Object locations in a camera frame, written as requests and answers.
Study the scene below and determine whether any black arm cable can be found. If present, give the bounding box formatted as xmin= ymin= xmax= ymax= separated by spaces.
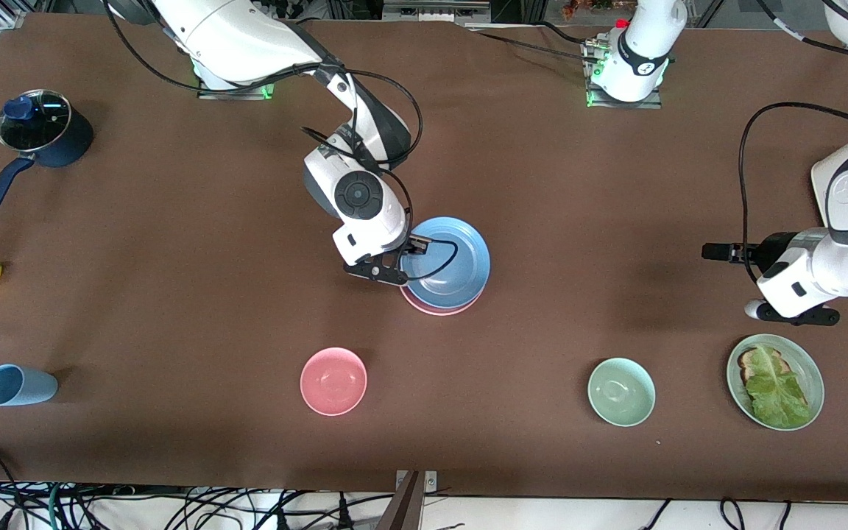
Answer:
xmin=104 ymin=0 xmax=425 ymax=222
xmin=737 ymin=0 xmax=848 ymax=284

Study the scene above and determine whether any grey metal equipment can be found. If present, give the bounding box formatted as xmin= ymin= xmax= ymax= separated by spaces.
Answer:
xmin=384 ymin=0 xmax=491 ymax=23

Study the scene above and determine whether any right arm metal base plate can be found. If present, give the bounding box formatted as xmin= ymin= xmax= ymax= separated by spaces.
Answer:
xmin=197 ymin=33 xmax=278 ymax=100

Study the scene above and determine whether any pink plate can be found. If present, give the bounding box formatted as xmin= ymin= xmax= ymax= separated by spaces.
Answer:
xmin=400 ymin=283 xmax=485 ymax=317

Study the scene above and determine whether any mint green plate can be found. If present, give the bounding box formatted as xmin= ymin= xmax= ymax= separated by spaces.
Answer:
xmin=726 ymin=333 xmax=825 ymax=432

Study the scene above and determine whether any pink bowl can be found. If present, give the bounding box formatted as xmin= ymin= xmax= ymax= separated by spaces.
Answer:
xmin=300 ymin=347 xmax=368 ymax=417

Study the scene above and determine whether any brown table cloth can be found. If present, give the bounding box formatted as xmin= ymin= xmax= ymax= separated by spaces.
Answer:
xmin=0 ymin=13 xmax=848 ymax=503

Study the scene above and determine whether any thin black looped cable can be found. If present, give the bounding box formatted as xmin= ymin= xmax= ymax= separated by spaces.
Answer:
xmin=395 ymin=237 xmax=460 ymax=284

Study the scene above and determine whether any reddish plant decoration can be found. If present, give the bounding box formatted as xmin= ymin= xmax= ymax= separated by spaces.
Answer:
xmin=560 ymin=0 xmax=620 ymax=21

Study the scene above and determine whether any glass lid with blue knob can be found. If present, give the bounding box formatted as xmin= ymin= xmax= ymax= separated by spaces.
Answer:
xmin=0 ymin=89 xmax=72 ymax=152

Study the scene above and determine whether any small metal clamp bracket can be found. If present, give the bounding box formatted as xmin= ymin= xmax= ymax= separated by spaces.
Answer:
xmin=395 ymin=470 xmax=438 ymax=491

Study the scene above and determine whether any dark blue saucepan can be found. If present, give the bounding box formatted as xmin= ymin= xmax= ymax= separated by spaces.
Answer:
xmin=0 ymin=90 xmax=94 ymax=219

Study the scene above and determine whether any light blue cup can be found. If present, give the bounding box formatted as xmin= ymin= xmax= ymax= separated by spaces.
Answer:
xmin=0 ymin=364 xmax=59 ymax=407

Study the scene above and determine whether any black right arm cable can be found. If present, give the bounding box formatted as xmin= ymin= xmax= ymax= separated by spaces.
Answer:
xmin=104 ymin=0 xmax=425 ymax=222

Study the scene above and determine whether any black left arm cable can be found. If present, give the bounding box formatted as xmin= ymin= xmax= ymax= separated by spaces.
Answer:
xmin=737 ymin=0 xmax=848 ymax=284

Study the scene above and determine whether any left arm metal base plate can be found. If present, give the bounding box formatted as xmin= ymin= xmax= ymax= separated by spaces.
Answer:
xmin=586 ymin=40 xmax=664 ymax=110

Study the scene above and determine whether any toasted bread slice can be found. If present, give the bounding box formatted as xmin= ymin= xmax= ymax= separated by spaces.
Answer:
xmin=738 ymin=347 xmax=791 ymax=384

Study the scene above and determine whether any green lettuce leaf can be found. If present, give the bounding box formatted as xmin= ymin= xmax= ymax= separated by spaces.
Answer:
xmin=744 ymin=344 xmax=813 ymax=429

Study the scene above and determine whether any mint green bowl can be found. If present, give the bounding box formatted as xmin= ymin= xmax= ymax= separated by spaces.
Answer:
xmin=587 ymin=357 xmax=657 ymax=428

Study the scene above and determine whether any blue plate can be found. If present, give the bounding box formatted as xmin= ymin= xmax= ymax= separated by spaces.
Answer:
xmin=399 ymin=216 xmax=492 ymax=310

